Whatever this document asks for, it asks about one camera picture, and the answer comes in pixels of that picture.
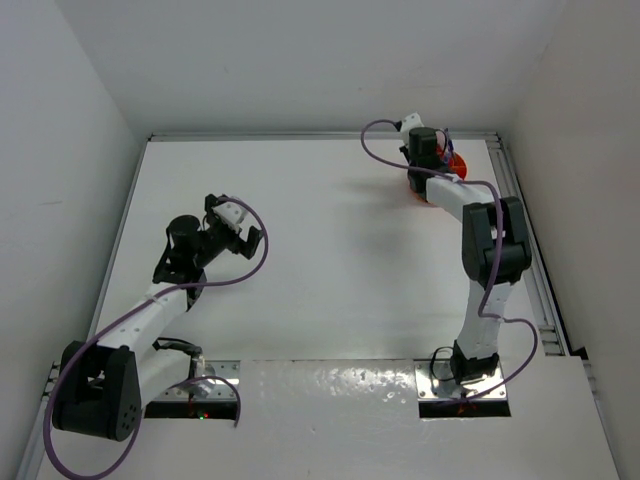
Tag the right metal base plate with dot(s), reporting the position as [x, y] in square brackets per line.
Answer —
[435, 383]

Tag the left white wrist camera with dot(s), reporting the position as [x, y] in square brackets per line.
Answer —
[231, 214]

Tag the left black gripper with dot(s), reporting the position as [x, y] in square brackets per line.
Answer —
[237, 244]

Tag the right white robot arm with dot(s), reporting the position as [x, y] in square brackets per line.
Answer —
[495, 247]

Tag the orange round pen holder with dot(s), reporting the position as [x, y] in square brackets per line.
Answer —
[457, 167]

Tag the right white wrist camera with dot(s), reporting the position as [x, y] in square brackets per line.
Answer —
[410, 122]

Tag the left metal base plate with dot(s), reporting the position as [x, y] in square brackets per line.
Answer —
[222, 375]

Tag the metal base plate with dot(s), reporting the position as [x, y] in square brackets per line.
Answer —
[222, 375]
[435, 383]

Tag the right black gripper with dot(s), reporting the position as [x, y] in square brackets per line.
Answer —
[406, 151]

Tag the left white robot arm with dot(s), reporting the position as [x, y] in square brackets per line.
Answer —
[106, 381]

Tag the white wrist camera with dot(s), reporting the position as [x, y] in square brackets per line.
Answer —
[231, 214]
[410, 122]

